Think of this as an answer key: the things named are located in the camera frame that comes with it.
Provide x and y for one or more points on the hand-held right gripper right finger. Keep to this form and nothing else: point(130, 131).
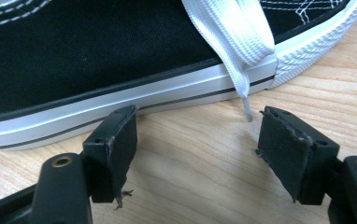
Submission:
point(288, 155)

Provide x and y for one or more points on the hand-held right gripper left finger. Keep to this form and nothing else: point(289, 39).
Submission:
point(111, 155)

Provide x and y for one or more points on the black white canvas sneaker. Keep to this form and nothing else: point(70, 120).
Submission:
point(74, 62)

